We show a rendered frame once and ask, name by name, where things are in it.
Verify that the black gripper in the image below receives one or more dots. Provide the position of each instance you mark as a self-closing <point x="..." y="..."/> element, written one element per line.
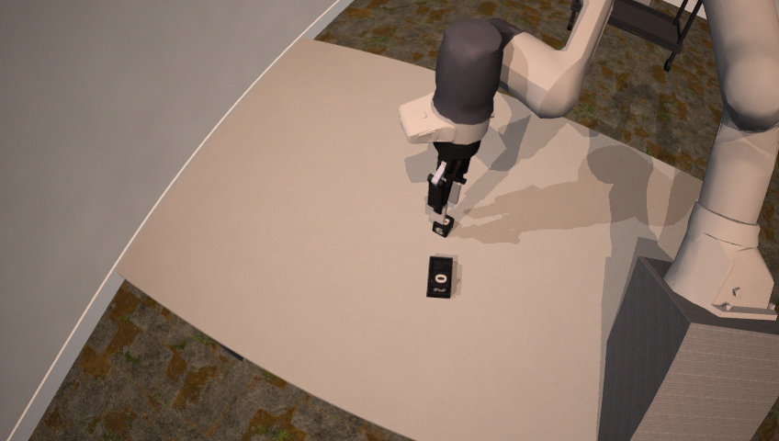
<point x="440" y="189"/>

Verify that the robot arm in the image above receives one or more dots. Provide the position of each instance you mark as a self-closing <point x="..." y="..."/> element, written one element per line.
<point x="718" y="266"/>

